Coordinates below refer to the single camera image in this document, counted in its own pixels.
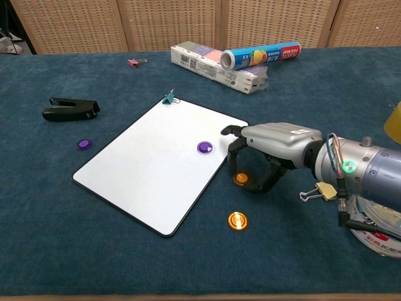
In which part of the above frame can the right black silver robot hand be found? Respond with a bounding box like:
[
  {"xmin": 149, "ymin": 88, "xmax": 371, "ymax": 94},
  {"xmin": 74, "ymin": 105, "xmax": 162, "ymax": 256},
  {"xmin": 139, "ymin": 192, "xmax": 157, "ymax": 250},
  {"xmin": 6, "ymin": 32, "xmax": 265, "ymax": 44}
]
[{"xmin": 220, "ymin": 122, "xmax": 323, "ymax": 193}]

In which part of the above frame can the orange round magnet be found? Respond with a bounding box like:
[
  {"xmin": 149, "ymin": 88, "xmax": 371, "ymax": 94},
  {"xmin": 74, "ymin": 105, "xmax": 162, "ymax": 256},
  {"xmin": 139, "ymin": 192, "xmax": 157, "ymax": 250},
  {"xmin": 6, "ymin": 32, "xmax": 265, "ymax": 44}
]
[
  {"xmin": 227, "ymin": 211, "xmax": 249, "ymax": 232},
  {"xmin": 234, "ymin": 171, "xmax": 251, "ymax": 186}
]

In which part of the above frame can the white magnetic board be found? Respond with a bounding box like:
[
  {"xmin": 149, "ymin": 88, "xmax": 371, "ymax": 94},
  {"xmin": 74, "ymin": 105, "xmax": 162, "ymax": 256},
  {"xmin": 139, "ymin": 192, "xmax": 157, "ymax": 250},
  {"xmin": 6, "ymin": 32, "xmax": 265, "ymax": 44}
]
[{"xmin": 71, "ymin": 98, "xmax": 249, "ymax": 238}]

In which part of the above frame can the pale yellow binder clip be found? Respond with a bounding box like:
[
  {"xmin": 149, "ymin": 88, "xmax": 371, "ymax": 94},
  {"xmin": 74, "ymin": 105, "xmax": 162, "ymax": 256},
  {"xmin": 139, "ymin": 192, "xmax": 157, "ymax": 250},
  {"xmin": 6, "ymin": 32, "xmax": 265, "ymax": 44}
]
[{"xmin": 299, "ymin": 181, "xmax": 338, "ymax": 203}]

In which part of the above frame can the blue food wrap roll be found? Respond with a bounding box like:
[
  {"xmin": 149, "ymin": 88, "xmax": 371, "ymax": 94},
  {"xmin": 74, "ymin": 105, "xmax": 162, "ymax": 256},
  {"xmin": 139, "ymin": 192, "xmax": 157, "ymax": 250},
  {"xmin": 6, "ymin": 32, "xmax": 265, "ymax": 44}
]
[{"xmin": 220, "ymin": 41, "xmax": 302, "ymax": 71}]

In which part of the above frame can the white printed cardboard box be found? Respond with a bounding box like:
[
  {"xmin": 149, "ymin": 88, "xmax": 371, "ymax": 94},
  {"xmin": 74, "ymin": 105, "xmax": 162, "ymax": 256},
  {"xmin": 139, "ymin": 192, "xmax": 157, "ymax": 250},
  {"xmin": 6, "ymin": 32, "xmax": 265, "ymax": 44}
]
[{"xmin": 170, "ymin": 40, "xmax": 270, "ymax": 95}]

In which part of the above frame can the yellow packing tape roll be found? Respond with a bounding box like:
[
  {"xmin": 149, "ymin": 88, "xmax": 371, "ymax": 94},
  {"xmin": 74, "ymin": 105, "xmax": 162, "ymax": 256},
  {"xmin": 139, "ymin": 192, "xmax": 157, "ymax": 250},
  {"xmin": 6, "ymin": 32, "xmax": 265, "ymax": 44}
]
[{"xmin": 383, "ymin": 102, "xmax": 401, "ymax": 142}]

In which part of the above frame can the teal binder clip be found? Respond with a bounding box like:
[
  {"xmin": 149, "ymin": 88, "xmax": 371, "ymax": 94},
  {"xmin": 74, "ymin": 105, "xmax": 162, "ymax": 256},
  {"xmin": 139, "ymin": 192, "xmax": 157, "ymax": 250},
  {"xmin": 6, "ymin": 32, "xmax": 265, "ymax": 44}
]
[{"xmin": 161, "ymin": 89, "xmax": 181, "ymax": 106}]

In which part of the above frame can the clear jar of binder clips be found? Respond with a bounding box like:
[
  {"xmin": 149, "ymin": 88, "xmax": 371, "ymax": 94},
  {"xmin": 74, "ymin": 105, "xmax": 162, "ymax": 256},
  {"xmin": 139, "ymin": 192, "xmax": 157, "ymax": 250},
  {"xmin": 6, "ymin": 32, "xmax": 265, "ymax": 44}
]
[{"xmin": 344, "ymin": 194, "xmax": 401, "ymax": 258}]

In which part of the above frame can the woven folding screen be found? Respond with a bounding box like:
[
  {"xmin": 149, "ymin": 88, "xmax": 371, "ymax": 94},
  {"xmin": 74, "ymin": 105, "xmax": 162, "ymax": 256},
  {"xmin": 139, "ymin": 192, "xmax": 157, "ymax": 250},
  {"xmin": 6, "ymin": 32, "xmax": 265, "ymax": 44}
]
[{"xmin": 9, "ymin": 0, "xmax": 401, "ymax": 55}]

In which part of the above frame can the black stapler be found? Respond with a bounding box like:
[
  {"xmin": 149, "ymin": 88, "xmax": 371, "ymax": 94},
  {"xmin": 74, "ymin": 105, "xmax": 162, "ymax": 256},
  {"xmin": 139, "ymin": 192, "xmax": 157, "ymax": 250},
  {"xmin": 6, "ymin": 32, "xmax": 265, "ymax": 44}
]
[{"xmin": 42, "ymin": 97, "xmax": 101, "ymax": 122}]

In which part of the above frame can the blue carpet table mat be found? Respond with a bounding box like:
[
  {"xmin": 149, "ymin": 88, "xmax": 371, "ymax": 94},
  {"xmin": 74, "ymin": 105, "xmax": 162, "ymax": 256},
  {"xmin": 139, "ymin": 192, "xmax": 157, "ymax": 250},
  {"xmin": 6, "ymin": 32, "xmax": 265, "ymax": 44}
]
[{"xmin": 0, "ymin": 46, "xmax": 401, "ymax": 297}]

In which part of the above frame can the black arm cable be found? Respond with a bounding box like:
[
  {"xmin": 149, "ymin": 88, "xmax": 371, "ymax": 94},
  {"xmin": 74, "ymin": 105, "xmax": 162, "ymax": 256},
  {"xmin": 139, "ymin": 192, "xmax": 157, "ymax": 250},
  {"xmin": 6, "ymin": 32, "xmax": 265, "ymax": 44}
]
[{"xmin": 336, "ymin": 175, "xmax": 401, "ymax": 242}]

